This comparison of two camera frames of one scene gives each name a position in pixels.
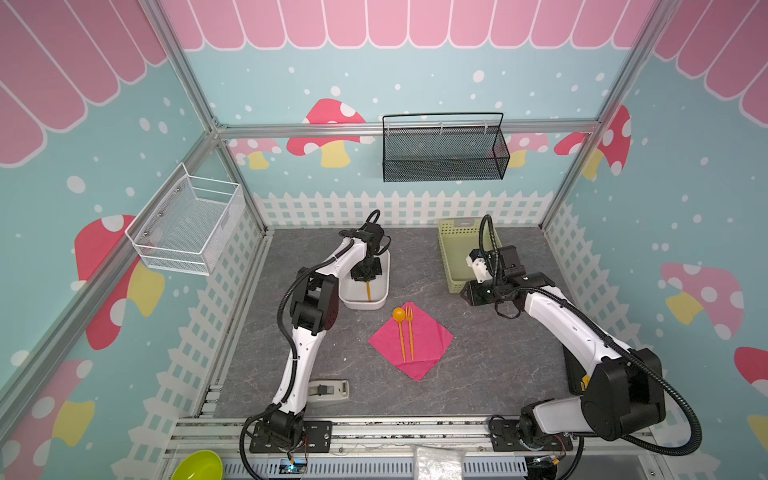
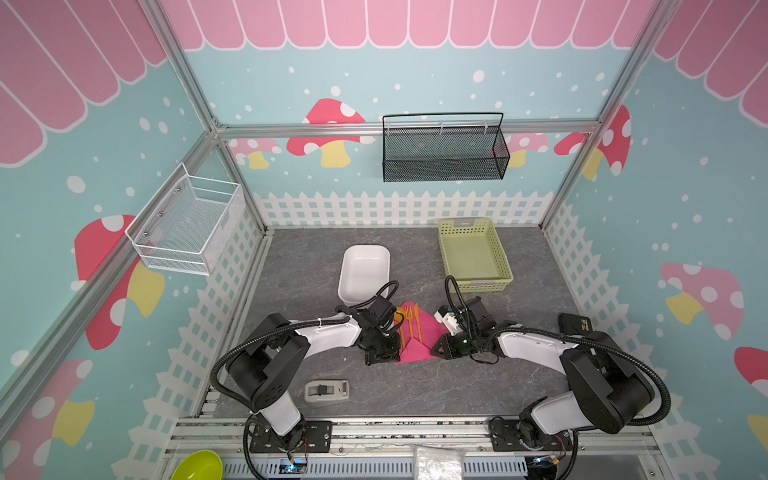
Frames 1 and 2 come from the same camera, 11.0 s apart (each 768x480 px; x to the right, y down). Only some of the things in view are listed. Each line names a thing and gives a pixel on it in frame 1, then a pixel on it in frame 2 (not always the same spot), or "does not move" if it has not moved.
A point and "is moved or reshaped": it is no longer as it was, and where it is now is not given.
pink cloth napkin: x=429 y=338 is moved or reshaped
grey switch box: x=328 y=389 does not move
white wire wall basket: x=176 y=227 does not move
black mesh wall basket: x=438 y=147 does not move
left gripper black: x=362 y=277 -> x=392 y=354
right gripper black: x=475 y=292 -> x=447 y=341
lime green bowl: x=200 y=465 does not move
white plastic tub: x=353 y=293 does not move
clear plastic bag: x=438 y=463 does not move
